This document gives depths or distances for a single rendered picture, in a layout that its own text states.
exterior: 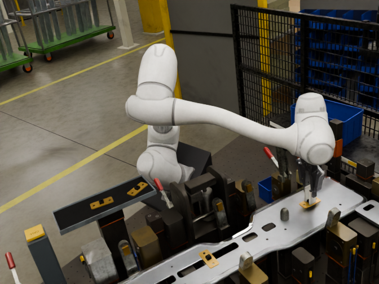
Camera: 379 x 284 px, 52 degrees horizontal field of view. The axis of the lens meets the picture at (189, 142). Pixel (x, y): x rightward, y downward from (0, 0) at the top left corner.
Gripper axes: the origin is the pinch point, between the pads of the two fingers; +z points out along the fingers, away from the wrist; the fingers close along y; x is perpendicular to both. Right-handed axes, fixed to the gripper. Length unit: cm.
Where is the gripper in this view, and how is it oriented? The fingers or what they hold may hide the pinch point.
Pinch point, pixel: (309, 194)
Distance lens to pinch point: 158.6
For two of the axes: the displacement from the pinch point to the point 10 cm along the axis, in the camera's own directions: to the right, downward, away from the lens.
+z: 1.4, 8.7, 4.8
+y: 4.8, 3.6, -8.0
